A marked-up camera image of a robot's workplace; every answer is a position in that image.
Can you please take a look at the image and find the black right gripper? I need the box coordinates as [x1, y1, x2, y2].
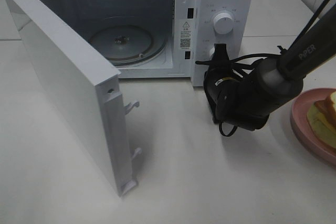
[203, 44, 269, 132]

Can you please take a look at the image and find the pink round plate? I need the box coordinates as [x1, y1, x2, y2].
[290, 88, 335, 168]

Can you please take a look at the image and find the toast sandwich with cheese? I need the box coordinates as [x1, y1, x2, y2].
[307, 92, 335, 149]

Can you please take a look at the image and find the white microwave door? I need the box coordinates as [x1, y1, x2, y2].
[5, 0, 140, 196]

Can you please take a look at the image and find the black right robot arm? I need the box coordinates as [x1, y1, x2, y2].
[203, 7, 335, 136]

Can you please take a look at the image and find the lower white timer knob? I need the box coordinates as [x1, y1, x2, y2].
[209, 47, 215, 61]

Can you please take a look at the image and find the upper white power knob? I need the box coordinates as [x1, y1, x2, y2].
[213, 11, 234, 35]

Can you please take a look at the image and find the white microwave oven body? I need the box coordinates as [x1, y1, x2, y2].
[40, 0, 251, 87]

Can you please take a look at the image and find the glass microwave turntable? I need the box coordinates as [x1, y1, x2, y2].
[88, 16, 172, 66]

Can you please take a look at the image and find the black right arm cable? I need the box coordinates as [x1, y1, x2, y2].
[195, 0, 336, 137]

